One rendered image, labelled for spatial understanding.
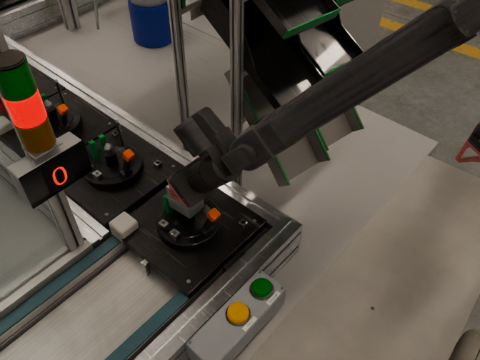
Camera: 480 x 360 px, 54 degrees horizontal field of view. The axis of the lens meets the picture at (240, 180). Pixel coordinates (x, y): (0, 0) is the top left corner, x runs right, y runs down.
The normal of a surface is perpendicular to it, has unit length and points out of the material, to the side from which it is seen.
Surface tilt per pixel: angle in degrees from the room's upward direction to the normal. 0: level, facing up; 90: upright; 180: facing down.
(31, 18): 90
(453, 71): 0
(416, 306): 0
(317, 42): 25
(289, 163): 45
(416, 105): 0
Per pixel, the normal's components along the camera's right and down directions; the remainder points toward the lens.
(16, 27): 0.76, 0.47
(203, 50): 0.00, -0.70
